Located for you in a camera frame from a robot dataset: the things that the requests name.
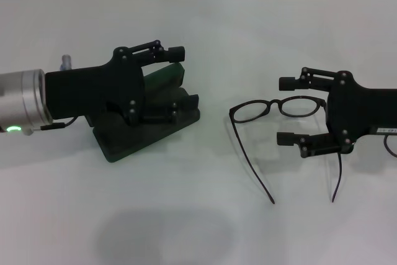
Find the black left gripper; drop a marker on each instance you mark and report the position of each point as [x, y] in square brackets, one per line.
[93, 91]

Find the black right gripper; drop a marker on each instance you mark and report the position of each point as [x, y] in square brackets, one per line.
[363, 110]

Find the black glasses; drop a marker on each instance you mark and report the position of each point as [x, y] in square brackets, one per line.
[275, 101]

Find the silver cylindrical port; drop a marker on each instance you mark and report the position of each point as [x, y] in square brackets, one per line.
[66, 61]

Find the green glasses case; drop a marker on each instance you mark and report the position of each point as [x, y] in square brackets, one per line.
[124, 147]

